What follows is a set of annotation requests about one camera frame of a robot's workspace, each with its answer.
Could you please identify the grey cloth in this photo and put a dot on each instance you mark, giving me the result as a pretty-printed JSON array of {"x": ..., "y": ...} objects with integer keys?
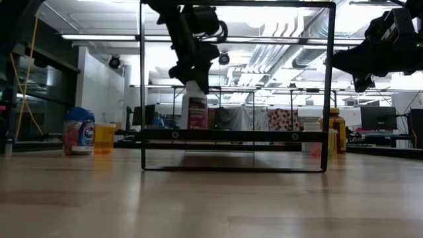
[{"x": 231, "y": 118}]

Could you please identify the background desk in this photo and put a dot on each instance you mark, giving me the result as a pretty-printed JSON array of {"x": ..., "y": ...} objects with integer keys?
[{"x": 380, "y": 139}]

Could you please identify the small white bottle pink label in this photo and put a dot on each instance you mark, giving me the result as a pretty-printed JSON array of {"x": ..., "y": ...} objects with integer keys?
[{"x": 312, "y": 127}]

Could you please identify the small white cylinder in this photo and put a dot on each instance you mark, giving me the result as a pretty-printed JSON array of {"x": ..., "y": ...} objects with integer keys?
[{"x": 8, "y": 148}]

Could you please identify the round black ceiling camera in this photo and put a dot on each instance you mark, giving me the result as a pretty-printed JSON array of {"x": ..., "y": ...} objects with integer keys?
[
  {"x": 114, "y": 62},
  {"x": 224, "y": 59}
]

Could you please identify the black monitor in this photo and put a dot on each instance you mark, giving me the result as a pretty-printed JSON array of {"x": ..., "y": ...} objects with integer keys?
[
  {"x": 417, "y": 127},
  {"x": 378, "y": 118},
  {"x": 148, "y": 115}
]

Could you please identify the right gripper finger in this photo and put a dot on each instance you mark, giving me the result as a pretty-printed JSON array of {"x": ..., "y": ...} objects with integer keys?
[
  {"x": 363, "y": 83},
  {"x": 357, "y": 63}
]

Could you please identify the white patterned cloth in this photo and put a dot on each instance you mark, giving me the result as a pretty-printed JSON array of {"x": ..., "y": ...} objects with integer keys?
[{"x": 259, "y": 119}]

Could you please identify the white bottle magenta label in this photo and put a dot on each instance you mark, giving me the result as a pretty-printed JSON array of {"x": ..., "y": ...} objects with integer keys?
[{"x": 190, "y": 112}]

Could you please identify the dark red floral cloth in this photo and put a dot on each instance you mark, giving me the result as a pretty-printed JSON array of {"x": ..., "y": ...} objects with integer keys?
[{"x": 282, "y": 119}]

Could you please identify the orange pill vial white cap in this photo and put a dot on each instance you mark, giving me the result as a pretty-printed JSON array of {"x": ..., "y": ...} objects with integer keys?
[{"x": 104, "y": 139}]

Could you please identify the ceiling light strip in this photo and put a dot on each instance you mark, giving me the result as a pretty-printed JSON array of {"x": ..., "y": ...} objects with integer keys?
[
  {"x": 99, "y": 37},
  {"x": 264, "y": 39},
  {"x": 155, "y": 38}
]

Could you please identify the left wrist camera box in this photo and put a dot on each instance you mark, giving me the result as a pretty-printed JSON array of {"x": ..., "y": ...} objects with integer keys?
[{"x": 201, "y": 20}]

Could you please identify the Tums bottle blue cap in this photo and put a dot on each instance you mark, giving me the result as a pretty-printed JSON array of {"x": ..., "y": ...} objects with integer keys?
[{"x": 79, "y": 132}]

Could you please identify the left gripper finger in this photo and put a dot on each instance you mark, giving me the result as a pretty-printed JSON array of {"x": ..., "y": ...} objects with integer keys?
[
  {"x": 189, "y": 76},
  {"x": 204, "y": 81}
]

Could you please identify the amber bottle yellow cap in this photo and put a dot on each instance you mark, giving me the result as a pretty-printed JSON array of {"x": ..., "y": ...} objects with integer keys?
[{"x": 341, "y": 135}]

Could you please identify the black metal shelf rack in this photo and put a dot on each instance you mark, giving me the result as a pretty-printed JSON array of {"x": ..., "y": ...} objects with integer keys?
[{"x": 231, "y": 135}]

